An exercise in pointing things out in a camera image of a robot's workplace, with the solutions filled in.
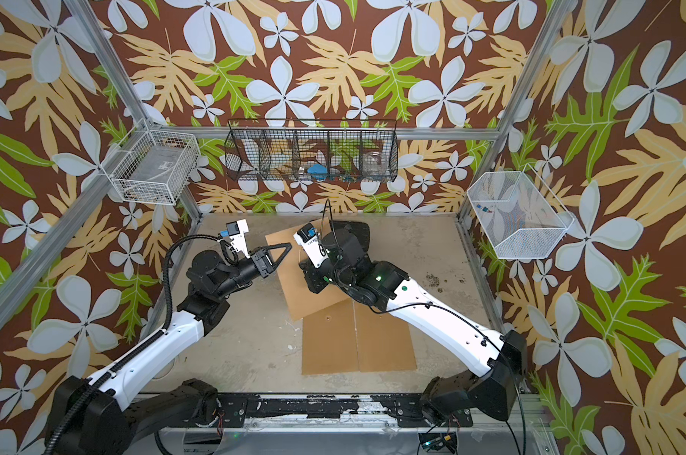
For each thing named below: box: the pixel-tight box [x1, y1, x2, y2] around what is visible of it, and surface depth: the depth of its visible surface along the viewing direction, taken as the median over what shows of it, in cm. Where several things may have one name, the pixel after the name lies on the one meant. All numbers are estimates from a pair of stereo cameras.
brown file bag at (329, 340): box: [301, 297, 360, 376], surface depth 88 cm
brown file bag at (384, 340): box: [352, 299, 417, 373], surface depth 90 cm
